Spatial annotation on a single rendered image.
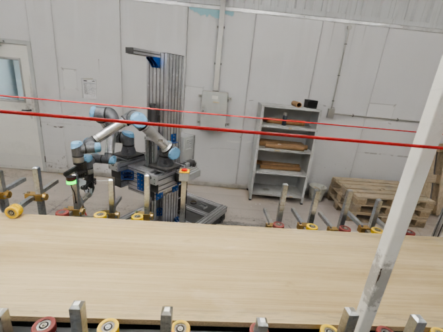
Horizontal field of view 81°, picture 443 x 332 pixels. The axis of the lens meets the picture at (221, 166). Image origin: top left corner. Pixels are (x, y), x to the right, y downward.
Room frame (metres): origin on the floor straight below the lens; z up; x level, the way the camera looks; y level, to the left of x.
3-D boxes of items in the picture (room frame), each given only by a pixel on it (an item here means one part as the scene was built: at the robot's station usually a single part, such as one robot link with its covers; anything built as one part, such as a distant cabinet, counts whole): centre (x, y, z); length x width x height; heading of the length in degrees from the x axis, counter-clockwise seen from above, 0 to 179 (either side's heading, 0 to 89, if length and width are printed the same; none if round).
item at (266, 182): (4.15, -0.95, 0.78); 0.90 x 0.45 x 1.55; 92
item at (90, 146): (1.85, 0.97, 1.29); 0.11 x 0.11 x 0.08; 37
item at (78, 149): (1.78, 1.04, 1.29); 0.09 x 0.08 x 0.11; 127
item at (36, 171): (1.65, 1.26, 0.93); 0.04 x 0.04 x 0.48; 5
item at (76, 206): (1.67, 1.01, 0.90); 0.04 x 0.04 x 0.48; 5
